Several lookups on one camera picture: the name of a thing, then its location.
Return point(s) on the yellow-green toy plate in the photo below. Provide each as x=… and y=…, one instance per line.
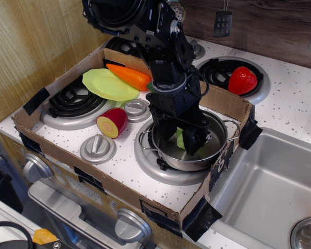
x=107, y=85

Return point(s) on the hanging silver strainer ladle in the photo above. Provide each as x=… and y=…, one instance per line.
x=179, y=9

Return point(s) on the back right black burner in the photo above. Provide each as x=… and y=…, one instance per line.
x=218, y=71

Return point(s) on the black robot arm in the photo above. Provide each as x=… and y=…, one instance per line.
x=161, y=43

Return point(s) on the back left black burner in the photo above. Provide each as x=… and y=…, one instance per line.
x=123, y=46

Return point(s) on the silver sink basin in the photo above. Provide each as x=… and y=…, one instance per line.
x=265, y=192

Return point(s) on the light green toy broccoli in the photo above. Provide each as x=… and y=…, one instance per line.
x=179, y=138

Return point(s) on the silver oven knob right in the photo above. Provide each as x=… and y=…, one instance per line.
x=130, y=227

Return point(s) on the red toy strawberry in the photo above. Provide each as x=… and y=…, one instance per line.
x=242, y=81

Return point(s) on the silver oven knob left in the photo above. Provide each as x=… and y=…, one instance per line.
x=35, y=169

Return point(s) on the silver stove knob front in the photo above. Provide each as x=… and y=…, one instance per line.
x=98, y=149

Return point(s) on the stainless steel pan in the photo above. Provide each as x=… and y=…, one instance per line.
x=178, y=159

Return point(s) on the silver stove knob back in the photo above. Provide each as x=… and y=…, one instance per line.
x=199, y=50

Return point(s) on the hanging silver spatula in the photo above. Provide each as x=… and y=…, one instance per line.
x=223, y=22

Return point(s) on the cardboard fence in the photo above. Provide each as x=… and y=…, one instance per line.
x=176, y=204

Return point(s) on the silver oven door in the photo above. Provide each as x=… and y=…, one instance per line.
x=76, y=215

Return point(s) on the silver oven knob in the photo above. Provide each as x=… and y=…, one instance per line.
x=130, y=227
x=35, y=169

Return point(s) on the orange toy carrot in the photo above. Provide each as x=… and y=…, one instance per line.
x=132, y=77

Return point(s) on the orange tape piece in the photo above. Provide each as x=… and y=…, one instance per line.
x=43, y=236

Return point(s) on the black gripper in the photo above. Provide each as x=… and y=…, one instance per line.
x=180, y=108

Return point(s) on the silver stove knob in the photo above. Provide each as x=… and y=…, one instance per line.
x=98, y=149
x=137, y=110
x=199, y=50

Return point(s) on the silver plate in corner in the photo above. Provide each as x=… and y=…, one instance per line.
x=305, y=233

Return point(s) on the red toy fruit half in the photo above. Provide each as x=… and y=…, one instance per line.
x=112, y=122

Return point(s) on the silver stove knob centre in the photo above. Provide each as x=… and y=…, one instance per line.
x=137, y=110

